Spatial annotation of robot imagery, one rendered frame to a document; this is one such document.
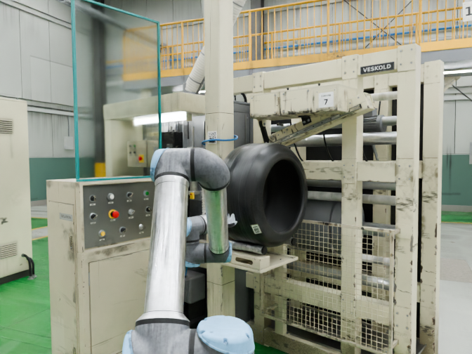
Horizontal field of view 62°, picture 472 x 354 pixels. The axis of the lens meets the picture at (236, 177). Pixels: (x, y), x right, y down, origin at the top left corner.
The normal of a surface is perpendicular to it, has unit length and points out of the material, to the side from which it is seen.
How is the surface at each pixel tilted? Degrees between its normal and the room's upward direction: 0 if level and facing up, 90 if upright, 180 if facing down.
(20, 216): 90
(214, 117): 90
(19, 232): 90
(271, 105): 90
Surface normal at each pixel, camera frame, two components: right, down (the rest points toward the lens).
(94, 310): 0.76, 0.03
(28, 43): 0.92, 0.01
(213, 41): -0.66, 0.04
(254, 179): 0.06, -0.25
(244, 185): -0.42, -0.18
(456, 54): -0.38, 0.05
